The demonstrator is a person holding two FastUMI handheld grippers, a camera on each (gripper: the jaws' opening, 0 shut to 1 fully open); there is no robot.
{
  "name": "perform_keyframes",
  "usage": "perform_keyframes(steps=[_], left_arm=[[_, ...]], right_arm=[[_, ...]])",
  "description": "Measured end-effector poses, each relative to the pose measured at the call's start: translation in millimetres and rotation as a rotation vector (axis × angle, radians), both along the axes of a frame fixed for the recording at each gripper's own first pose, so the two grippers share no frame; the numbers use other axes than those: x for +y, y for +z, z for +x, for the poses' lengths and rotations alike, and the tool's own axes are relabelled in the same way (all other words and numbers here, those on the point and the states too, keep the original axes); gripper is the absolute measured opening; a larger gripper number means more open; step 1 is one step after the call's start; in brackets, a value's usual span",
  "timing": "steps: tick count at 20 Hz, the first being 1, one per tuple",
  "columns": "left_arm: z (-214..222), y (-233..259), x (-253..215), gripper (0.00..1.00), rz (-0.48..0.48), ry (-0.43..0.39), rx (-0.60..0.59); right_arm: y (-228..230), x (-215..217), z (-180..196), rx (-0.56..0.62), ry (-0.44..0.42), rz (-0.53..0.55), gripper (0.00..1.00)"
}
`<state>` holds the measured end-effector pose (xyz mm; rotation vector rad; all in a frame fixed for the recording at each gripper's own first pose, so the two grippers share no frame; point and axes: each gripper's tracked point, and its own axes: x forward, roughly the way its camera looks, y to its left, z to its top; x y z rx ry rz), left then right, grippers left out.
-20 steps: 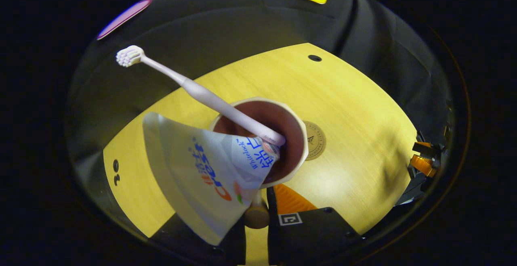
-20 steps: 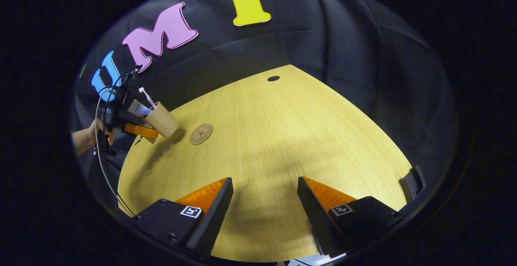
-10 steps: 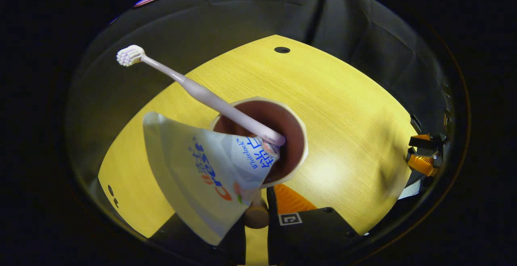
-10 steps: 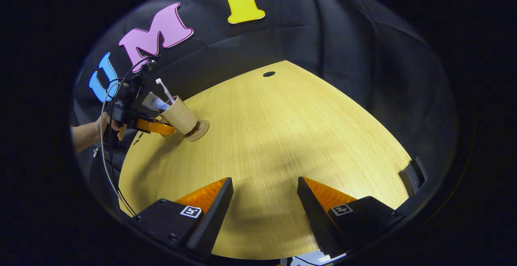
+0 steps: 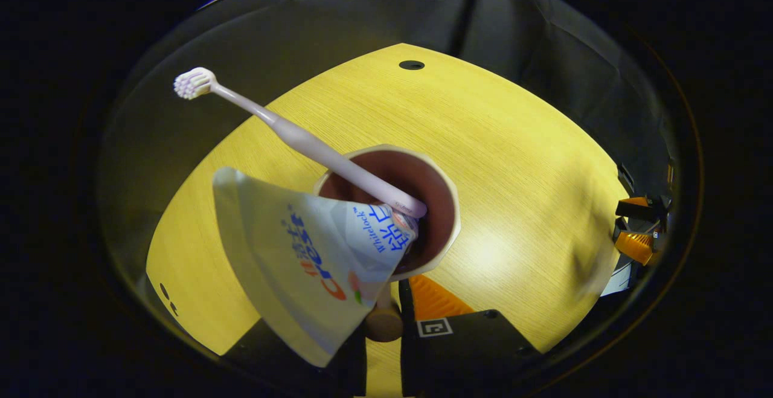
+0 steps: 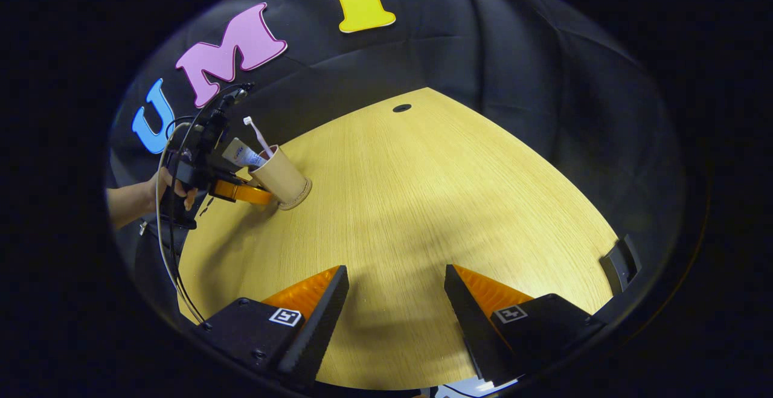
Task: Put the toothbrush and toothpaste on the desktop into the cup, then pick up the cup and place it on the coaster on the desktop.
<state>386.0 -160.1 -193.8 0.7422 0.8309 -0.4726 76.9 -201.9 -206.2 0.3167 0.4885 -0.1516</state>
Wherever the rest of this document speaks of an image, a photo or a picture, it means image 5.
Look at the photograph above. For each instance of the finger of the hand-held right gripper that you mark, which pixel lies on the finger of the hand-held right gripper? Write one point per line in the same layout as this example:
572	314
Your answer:
634	247
633	206

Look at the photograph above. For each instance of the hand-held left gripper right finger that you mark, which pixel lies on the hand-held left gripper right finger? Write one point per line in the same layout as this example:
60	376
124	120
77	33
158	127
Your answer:
407	349

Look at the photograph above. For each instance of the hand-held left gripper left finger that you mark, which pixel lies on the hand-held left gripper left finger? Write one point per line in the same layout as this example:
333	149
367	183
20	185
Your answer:
350	368

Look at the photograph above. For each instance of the white toothpaste tube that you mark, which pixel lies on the white toothpaste tube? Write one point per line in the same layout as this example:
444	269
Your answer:
284	265

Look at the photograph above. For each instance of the pale pink toothbrush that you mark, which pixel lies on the pale pink toothbrush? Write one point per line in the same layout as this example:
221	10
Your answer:
314	147

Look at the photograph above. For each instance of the black backdrop cloth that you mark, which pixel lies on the black backdrop cloth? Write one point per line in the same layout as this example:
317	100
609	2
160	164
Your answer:
338	17

